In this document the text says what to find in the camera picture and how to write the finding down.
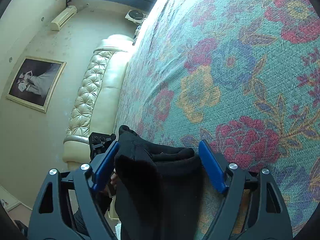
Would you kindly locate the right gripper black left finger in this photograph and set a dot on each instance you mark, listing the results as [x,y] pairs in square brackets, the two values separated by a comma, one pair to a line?
[52,216]

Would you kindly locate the gold framed wedding photo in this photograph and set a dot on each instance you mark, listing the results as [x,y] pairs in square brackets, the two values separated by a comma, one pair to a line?
[34,82]

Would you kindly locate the white wall air conditioner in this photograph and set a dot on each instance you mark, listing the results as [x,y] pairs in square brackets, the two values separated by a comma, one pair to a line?
[61,19]

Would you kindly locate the black studded pants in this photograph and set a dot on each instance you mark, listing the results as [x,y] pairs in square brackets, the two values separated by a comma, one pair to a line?
[159,189]

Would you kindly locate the cream tufted leather headboard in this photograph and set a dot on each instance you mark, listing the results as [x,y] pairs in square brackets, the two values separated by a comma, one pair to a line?
[96,104]

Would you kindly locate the floral green bedspread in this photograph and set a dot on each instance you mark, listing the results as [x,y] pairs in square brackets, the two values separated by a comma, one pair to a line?
[240,74]

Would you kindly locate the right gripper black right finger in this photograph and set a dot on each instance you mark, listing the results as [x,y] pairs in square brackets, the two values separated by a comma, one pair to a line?
[252,205]

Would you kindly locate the white round wall clock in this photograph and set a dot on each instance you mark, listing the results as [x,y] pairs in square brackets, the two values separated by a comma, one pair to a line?
[136,16]

